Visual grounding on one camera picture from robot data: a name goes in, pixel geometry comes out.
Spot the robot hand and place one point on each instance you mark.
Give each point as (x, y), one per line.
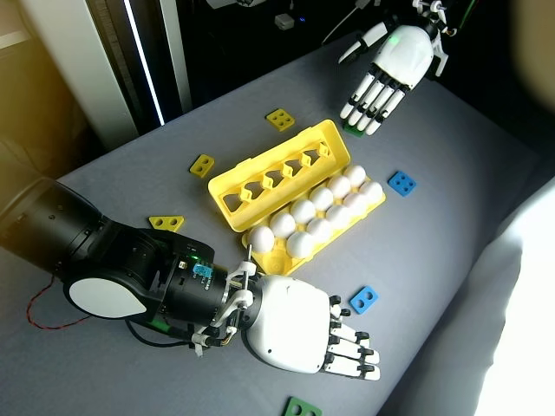
(405, 54)
(290, 325)

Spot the yellow egg carton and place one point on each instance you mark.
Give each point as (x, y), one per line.
(334, 138)

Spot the blue two-hole block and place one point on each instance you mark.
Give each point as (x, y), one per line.
(363, 307)

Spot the green two-hole block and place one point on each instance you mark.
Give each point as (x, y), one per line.
(291, 409)
(353, 132)

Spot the white power adapter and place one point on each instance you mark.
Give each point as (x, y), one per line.
(284, 21)

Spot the blue four-hole square block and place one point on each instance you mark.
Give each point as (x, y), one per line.
(402, 183)

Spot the blurred tan object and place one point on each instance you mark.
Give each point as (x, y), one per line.
(537, 43)

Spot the grey table cloth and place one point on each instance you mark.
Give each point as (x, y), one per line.
(412, 260)

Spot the yellow four-hole square block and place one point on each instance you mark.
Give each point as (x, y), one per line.
(281, 118)

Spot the yellow triangle block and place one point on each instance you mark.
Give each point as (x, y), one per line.
(167, 222)

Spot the yellow two-hole block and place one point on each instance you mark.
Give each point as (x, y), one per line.
(200, 174)

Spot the white fabric sheet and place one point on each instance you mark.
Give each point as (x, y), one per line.
(520, 325)

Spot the white light strip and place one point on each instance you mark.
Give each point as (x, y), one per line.
(145, 65)

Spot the white pillar panel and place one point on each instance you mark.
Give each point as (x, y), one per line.
(78, 65)

